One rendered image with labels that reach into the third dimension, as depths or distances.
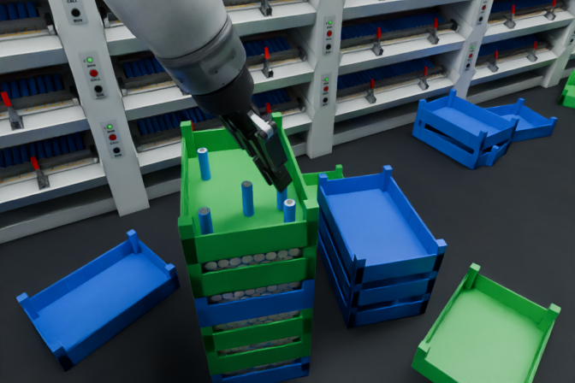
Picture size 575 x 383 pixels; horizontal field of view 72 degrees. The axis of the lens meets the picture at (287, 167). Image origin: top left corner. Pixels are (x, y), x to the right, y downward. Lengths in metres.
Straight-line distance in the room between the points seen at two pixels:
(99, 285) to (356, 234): 0.68
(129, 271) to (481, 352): 0.89
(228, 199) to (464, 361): 0.64
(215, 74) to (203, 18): 0.06
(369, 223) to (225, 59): 0.69
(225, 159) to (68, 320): 0.57
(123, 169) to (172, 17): 0.92
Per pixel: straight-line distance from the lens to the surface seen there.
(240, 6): 1.24
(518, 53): 2.25
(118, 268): 1.21
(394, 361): 1.01
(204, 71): 0.43
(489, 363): 1.07
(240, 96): 0.47
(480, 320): 1.13
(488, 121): 1.76
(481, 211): 1.43
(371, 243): 0.98
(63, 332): 1.14
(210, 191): 0.74
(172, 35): 0.41
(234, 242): 0.60
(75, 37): 1.12
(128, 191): 1.32
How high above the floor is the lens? 0.86
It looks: 36 degrees down
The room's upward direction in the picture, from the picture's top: straight up
